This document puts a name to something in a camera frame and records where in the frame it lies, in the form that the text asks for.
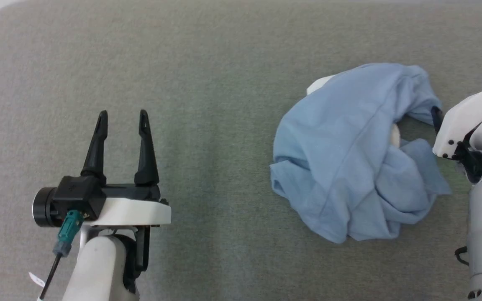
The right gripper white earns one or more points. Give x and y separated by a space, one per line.
467 121

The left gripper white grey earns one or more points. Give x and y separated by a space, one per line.
134 211

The light blue polo shirt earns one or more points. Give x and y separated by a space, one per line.
349 159

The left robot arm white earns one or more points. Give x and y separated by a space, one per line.
98 267

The grey-green fabric sofa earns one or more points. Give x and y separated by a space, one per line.
224 125

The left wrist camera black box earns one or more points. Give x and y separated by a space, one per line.
71 196

